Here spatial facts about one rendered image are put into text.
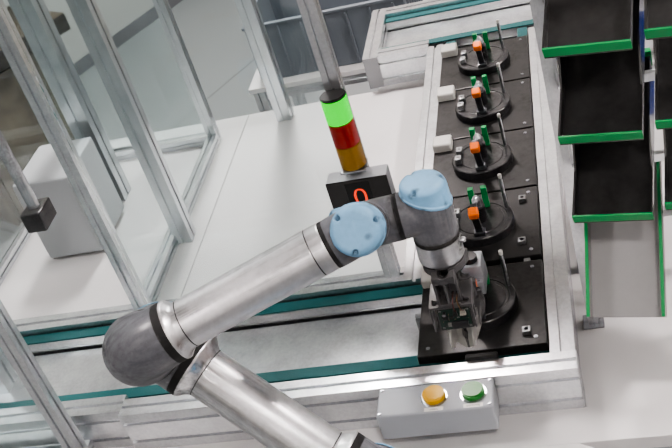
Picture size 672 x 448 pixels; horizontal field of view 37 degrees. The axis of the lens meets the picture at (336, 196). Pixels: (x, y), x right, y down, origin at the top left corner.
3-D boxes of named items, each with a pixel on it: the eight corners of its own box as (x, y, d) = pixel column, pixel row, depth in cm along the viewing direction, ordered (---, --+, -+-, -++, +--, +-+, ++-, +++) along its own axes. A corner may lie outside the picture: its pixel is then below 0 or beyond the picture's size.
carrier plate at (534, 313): (549, 350, 182) (547, 342, 181) (419, 365, 189) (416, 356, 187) (543, 266, 202) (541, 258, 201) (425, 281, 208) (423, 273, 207)
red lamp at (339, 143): (358, 147, 188) (351, 125, 185) (332, 151, 189) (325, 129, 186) (361, 133, 192) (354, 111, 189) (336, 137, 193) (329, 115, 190)
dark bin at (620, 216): (654, 220, 167) (649, 199, 161) (574, 223, 172) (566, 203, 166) (654, 80, 180) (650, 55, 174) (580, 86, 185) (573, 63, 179)
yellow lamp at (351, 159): (365, 169, 190) (358, 147, 188) (339, 173, 192) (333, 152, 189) (367, 154, 194) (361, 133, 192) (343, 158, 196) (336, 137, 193)
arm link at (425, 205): (390, 173, 159) (443, 160, 158) (406, 228, 165) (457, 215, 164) (394, 201, 152) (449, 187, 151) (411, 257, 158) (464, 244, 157)
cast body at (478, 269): (486, 294, 188) (479, 265, 184) (463, 296, 189) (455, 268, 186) (488, 265, 195) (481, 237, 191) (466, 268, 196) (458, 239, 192)
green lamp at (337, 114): (351, 124, 185) (344, 101, 182) (325, 129, 186) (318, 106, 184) (354, 110, 189) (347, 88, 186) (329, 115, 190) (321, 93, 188)
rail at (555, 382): (586, 407, 181) (578, 363, 175) (136, 450, 204) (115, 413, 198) (584, 384, 186) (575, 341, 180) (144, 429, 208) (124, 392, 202)
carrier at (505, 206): (543, 261, 203) (533, 212, 196) (426, 277, 209) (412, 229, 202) (538, 192, 223) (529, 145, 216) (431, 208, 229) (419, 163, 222)
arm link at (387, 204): (321, 210, 153) (391, 192, 151) (330, 208, 164) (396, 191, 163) (333, 260, 153) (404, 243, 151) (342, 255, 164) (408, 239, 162)
